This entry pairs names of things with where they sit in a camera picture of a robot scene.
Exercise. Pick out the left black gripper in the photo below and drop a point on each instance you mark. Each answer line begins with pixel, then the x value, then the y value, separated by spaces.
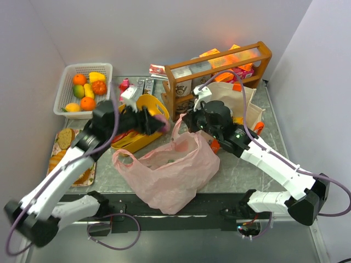
pixel 146 121

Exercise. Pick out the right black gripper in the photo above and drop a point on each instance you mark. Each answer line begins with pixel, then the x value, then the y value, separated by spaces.
pixel 190 122

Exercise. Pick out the orange yellow snack bag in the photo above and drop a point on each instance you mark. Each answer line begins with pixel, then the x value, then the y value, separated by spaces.
pixel 238 120

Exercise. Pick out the floral canvas tote bag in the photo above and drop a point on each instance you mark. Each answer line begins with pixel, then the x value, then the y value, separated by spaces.
pixel 235 93

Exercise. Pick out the pink plastic grocery bag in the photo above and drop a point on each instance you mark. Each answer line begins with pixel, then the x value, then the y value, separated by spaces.
pixel 168 177

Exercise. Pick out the orange toy tangerine bottom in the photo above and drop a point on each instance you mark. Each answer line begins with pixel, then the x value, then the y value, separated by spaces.
pixel 87 104

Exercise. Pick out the orange toy tangerine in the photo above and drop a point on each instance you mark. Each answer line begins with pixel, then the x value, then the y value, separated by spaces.
pixel 87 104
pixel 79 79

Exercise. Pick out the purple toy onion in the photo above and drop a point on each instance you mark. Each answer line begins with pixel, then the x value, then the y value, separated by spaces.
pixel 166 125

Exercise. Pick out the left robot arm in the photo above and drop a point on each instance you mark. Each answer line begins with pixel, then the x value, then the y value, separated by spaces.
pixel 38 216

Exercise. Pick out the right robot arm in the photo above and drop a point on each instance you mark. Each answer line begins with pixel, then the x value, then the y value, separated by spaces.
pixel 303 195

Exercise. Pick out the white cup on shelf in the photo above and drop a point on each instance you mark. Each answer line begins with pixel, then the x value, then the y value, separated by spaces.
pixel 183 88

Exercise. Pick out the yellow plastic tub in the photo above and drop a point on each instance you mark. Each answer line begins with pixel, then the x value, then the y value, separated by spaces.
pixel 141 140

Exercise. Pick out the red toy lobster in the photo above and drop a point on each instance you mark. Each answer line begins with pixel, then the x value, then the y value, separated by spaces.
pixel 128 134

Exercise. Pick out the silver chocolate bar box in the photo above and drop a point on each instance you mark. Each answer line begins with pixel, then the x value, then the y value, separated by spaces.
pixel 147 85

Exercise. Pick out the pink candy box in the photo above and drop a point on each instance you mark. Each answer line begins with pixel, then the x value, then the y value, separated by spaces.
pixel 125 84

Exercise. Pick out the red silver foil packet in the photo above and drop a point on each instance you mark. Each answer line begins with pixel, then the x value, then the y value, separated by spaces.
pixel 157 72

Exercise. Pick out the orange box on shelf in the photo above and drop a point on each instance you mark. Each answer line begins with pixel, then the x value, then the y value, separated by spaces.
pixel 225 77

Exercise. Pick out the small orange toy pumpkin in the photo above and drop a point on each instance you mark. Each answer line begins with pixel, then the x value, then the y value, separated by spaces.
pixel 99 88

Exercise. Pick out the pink box on shelf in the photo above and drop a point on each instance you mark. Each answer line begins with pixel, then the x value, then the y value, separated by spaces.
pixel 243 74

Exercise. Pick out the yellow toy banana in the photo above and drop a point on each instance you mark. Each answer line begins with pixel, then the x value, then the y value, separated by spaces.
pixel 88 91

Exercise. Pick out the wooden shelf rack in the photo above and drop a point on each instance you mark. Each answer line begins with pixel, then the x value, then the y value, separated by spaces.
pixel 254 57

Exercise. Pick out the yellow toy pepper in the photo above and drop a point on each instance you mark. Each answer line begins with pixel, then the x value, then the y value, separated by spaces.
pixel 96 76

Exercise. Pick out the white plastic fruit basket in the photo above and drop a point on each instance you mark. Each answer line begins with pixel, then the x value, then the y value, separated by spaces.
pixel 65 95

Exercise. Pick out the toy mango green yellow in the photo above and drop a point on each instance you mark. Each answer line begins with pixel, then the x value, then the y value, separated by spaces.
pixel 78 91

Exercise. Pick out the orange toy tangerine top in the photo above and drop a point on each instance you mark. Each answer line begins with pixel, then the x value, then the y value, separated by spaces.
pixel 79 79

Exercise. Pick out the toy bread slice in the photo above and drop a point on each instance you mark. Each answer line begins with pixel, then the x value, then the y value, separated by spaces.
pixel 65 138

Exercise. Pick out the floral serving tray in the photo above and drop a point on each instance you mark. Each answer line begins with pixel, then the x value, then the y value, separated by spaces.
pixel 85 179

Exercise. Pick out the toy croissant bread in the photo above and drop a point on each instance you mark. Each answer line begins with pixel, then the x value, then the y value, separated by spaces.
pixel 55 159

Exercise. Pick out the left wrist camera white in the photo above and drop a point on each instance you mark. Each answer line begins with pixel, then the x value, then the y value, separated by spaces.
pixel 129 98

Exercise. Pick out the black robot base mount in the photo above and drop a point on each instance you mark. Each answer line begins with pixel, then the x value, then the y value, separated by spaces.
pixel 206 211

